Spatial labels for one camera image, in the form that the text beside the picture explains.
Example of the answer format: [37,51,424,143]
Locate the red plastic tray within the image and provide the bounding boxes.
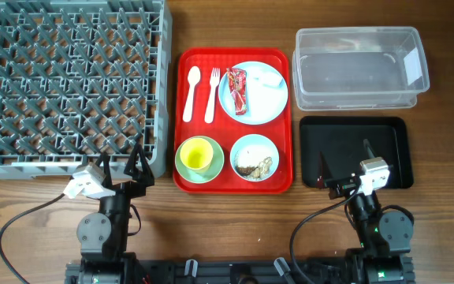
[173,47,294,194]

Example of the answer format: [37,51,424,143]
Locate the red snack wrapper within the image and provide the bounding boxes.
[227,68,247,116]

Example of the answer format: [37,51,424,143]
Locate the food scraps and rice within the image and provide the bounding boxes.
[234,145,273,181]

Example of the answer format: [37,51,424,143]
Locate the clear plastic bin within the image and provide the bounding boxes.
[292,26,430,111]

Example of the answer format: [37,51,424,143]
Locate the large light blue plate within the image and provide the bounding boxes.
[218,61,288,125]

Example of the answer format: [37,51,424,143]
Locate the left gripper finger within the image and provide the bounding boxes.
[95,153,113,189]
[124,144,154,185]

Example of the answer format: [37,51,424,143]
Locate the green plastic bowl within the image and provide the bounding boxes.
[175,136,225,184]

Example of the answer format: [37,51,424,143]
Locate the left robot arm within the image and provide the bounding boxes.
[65,145,154,284]

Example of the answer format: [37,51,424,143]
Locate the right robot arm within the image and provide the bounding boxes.
[318,140,415,283]

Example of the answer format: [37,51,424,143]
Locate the white plastic fork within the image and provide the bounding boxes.
[204,68,220,124]

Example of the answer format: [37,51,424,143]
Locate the black plastic tray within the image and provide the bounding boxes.
[300,116,414,189]

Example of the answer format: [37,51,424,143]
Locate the white tissue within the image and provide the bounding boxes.
[250,72,283,88]

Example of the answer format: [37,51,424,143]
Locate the light blue bowl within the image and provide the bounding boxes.
[230,134,280,182]

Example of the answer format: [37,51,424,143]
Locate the grey dishwasher rack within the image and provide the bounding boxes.
[0,1,173,179]

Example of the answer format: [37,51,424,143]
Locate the white plastic spoon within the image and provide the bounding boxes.
[182,66,201,122]

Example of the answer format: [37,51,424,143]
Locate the yellow plastic cup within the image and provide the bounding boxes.
[179,137,214,173]

